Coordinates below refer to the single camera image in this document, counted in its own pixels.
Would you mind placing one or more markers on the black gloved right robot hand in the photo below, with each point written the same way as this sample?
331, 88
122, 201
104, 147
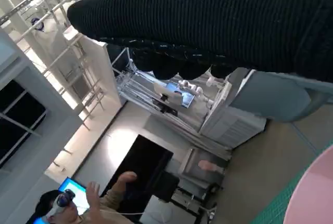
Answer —
208, 21

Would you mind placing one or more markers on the pink bowl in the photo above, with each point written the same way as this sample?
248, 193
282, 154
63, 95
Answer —
312, 195

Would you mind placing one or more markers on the blue laptop screen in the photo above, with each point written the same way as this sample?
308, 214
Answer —
186, 99

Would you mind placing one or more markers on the white louvred cabinet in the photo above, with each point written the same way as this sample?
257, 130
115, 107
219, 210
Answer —
229, 128

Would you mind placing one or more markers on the large black screen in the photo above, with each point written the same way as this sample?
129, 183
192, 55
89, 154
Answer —
145, 156

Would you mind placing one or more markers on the person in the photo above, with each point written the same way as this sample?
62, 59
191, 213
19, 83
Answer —
44, 31
109, 203

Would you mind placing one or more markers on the green cutting mat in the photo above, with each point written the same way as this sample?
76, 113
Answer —
275, 208

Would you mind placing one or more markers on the small blue computer monitor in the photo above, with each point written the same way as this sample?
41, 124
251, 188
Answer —
75, 187

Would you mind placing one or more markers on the dark window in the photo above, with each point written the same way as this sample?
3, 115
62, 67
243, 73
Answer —
15, 120

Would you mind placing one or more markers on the grey VR headset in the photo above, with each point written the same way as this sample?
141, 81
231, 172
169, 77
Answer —
61, 200

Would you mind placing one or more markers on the metal rack frame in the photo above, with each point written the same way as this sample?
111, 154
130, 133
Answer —
135, 89

